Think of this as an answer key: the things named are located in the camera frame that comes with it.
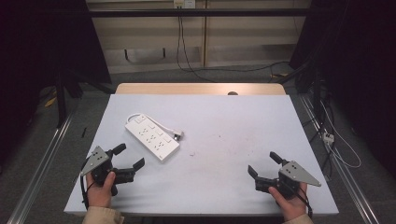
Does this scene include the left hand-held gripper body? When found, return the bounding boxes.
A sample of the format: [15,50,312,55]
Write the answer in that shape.
[79,145,136,197]

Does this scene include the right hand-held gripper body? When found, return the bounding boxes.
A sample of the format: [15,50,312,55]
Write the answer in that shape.
[255,160,322,200]

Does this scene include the white power cable with plug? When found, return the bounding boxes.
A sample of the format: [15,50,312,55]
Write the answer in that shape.
[125,112,185,142]

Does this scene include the person's right hand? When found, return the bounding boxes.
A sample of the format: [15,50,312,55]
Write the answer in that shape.
[268,182,309,222]

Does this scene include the person's left hand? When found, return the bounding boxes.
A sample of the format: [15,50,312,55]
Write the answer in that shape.
[85,171,117,209]

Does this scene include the white floor power strip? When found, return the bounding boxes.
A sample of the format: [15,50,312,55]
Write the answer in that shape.
[321,130,336,147]

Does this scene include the pale grey table mat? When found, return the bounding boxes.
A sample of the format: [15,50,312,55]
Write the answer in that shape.
[64,93,340,217]

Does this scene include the black metal stand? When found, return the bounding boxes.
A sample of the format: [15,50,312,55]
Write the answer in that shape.
[54,68,117,129]

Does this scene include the light wooden table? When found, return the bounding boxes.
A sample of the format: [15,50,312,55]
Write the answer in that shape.
[115,82,287,96]

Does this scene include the black curtain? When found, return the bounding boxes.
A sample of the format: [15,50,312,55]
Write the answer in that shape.
[0,0,112,162]
[289,0,396,178]

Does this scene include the black horizontal metal bar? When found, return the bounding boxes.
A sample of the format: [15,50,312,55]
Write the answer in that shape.
[87,7,313,18]

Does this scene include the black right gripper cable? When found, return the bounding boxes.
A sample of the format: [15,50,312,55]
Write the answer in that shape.
[290,181,314,219]

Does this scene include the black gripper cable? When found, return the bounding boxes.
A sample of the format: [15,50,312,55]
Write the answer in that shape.
[79,158,95,210]
[290,181,314,219]

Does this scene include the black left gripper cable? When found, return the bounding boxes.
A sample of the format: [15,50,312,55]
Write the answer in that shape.
[79,158,95,210]

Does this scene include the aluminium floor rail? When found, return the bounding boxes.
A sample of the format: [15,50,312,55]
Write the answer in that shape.
[7,110,77,224]
[298,93,381,224]

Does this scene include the thin white floor cable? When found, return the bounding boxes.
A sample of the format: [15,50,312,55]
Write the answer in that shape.
[319,100,362,170]

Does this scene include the black hanging cables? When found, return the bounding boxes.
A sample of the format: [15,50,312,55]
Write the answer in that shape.
[176,15,291,83]

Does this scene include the white wall socket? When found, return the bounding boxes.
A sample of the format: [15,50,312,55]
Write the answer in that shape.
[173,0,197,9]

